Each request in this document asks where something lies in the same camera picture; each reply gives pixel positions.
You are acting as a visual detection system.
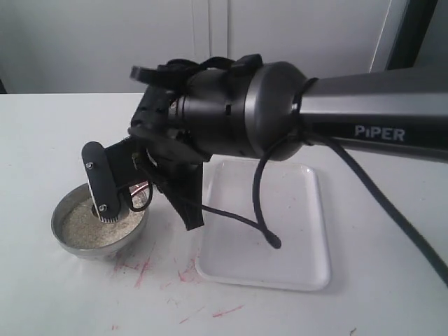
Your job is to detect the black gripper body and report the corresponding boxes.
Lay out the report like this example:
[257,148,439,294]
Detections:
[128,87,210,165]

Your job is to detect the white plastic tray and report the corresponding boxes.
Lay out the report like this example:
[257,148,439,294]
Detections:
[196,162,330,291]

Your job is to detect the black cable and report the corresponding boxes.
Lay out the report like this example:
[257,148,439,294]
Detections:
[253,76,448,295]

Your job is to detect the white cabinet doors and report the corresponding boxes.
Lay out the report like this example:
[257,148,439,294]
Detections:
[1,1,407,93]

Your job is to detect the steel bowl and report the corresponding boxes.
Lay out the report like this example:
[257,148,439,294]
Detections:
[51,183,148,260]

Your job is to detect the white rice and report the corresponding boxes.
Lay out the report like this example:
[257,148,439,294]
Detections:
[62,198,144,249]

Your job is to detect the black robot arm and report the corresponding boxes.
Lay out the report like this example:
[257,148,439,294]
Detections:
[81,55,447,230]

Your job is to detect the dark vertical post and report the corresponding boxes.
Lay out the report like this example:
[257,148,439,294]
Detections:
[386,0,438,70]

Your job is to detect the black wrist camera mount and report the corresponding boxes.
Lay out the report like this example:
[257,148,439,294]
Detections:
[156,158,204,231]

